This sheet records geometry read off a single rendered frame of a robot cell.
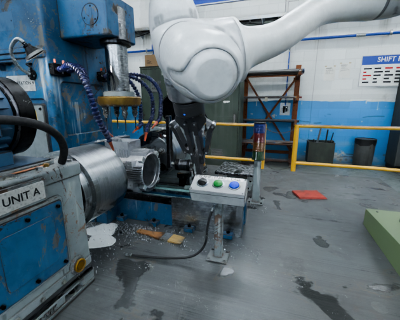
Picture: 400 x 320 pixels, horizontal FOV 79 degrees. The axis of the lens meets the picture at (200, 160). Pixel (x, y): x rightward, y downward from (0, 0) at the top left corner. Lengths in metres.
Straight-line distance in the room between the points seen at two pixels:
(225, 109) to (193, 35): 3.84
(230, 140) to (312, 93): 2.52
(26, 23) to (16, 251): 0.85
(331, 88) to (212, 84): 5.78
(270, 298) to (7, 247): 0.62
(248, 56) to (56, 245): 0.58
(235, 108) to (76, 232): 3.65
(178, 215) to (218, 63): 0.78
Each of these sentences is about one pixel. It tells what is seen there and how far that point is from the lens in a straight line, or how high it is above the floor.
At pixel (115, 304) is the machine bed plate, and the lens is 0.76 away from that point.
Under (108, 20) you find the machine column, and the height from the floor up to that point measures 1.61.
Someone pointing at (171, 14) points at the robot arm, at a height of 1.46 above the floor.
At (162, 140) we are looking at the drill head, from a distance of 1.28.
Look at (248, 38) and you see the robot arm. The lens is 0.41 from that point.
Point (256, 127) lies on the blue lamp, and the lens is 1.20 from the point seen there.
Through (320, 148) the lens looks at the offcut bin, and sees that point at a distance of 5.65.
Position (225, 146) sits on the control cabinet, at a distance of 4.24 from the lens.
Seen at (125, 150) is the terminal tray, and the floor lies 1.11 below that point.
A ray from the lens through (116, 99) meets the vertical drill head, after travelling 1.05.
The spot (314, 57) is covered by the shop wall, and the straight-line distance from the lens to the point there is 6.11.
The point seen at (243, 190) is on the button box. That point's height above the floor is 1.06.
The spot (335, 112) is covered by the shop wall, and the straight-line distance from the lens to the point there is 6.11.
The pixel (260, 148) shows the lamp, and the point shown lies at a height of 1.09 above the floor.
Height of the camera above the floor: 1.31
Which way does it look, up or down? 13 degrees down
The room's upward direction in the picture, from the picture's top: straight up
